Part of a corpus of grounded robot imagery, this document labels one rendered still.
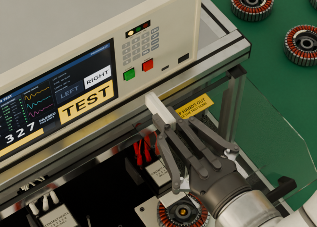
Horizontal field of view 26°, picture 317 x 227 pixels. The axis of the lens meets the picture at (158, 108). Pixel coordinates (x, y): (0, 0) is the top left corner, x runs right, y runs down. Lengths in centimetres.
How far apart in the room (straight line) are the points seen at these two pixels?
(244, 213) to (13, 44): 43
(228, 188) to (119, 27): 30
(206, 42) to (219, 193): 38
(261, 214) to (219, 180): 8
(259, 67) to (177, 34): 59
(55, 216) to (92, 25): 43
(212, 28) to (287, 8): 57
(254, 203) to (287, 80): 75
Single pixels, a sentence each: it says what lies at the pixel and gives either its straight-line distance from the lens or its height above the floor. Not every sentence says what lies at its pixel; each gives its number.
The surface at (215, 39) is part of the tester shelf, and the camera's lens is 132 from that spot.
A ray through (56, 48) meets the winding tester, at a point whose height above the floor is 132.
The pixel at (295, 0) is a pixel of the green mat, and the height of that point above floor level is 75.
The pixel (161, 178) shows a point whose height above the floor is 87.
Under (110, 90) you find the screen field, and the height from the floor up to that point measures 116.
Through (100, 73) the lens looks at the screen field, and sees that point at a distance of 113.
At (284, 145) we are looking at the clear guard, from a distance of 126.
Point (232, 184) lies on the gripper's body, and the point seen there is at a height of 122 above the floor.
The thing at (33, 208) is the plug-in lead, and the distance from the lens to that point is 135.
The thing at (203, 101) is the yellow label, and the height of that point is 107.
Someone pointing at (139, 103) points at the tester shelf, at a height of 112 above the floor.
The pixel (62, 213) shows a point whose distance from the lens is 135.
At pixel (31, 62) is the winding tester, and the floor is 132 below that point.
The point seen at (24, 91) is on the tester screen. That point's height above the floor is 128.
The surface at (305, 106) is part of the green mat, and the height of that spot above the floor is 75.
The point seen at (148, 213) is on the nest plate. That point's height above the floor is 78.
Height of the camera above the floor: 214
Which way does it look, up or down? 57 degrees down
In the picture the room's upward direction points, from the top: straight up
